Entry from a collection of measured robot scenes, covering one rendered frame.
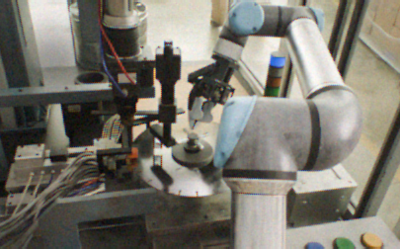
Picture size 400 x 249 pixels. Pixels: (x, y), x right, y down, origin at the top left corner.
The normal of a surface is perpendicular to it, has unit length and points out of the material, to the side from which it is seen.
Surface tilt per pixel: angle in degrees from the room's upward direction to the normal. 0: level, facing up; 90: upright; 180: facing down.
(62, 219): 90
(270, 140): 50
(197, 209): 0
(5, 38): 90
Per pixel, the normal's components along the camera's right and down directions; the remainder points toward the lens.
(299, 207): 0.22, 0.55
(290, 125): 0.04, -0.23
